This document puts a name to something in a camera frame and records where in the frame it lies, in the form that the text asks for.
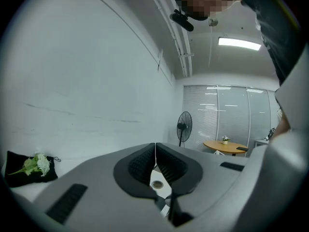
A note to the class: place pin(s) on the round wooden table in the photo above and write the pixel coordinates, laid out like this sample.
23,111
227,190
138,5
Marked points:
224,146

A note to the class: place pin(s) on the person's left forearm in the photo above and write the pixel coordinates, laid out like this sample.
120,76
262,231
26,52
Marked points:
283,127

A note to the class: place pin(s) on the glass partition with blinds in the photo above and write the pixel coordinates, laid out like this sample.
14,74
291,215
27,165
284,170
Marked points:
231,115

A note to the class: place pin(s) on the person's black shirt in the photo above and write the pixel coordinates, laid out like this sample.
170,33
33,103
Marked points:
277,20

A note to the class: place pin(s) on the white ceiling pipes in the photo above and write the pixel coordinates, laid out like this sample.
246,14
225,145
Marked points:
183,45

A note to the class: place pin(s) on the black head camera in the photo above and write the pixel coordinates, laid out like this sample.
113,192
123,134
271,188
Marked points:
182,20

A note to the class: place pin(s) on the black standing fan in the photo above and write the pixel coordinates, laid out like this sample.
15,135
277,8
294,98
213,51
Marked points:
181,126

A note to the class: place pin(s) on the black phone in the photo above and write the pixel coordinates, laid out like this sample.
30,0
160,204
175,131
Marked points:
242,149

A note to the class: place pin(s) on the rectangular ceiling light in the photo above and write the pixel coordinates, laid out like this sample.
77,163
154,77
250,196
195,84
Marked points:
239,43

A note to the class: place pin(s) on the small potted plant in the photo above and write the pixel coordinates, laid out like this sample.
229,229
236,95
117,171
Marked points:
226,140

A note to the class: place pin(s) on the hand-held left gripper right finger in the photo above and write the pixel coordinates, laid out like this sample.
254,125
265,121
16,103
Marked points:
205,175

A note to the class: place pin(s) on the round ceiling detector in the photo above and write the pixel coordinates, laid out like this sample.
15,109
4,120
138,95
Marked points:
213,21

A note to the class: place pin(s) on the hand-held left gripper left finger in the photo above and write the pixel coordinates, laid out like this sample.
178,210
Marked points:
96,190

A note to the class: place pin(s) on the person's head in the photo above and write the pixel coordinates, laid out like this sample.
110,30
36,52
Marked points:
205,0

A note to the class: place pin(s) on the white artificial flower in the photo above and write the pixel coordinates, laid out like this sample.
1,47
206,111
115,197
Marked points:
42,162

